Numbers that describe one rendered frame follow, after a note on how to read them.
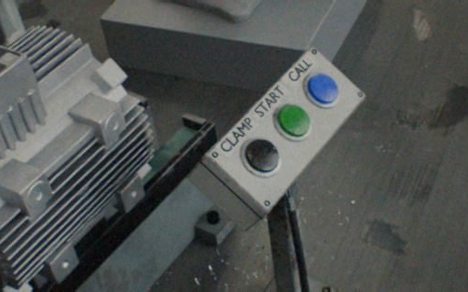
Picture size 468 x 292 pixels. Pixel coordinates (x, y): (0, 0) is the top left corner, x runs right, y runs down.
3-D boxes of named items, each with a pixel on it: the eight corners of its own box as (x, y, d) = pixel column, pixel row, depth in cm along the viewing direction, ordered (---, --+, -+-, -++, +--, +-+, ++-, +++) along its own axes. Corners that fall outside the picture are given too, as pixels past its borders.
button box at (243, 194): (244, 235, 69) (270, 212, 64) (183, 177, 69) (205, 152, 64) (342, 119, 78) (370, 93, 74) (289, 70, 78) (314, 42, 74)
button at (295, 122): (290, 150, 69) (300, 140, 68) (264, 126, 69) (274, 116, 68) (308, 129, 71) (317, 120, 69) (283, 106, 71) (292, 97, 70)
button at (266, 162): (258, 185, 66) (267, 176, 65) (232, 161, 66) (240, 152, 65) (277, 164, 68) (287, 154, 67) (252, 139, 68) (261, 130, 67)
